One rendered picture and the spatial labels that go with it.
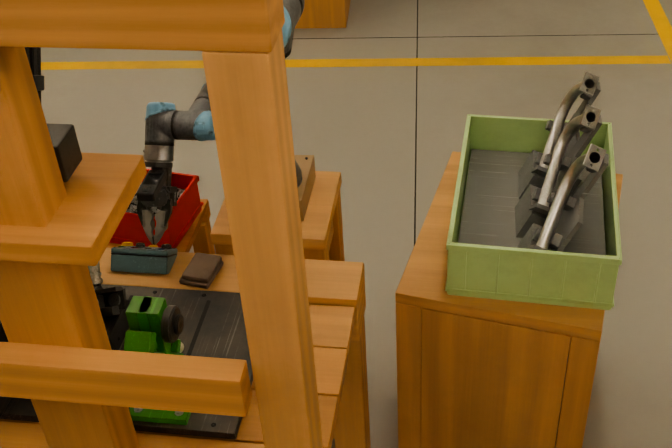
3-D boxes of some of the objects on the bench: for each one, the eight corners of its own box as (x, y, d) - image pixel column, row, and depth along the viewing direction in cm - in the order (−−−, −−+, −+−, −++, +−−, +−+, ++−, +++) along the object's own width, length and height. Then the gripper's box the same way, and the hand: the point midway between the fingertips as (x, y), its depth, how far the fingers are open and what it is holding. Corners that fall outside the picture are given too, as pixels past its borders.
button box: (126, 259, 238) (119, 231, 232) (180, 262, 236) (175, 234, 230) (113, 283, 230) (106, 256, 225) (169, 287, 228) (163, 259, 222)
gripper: (181, 163, 237) (179, 243, 238) (149, 161, 238) (146, 241, 239) (171, 162, 228) (168, 246, 229) (137, 161, 230) (134, 244, 230)
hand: (153, 240), depth 231 cm, fingers closed
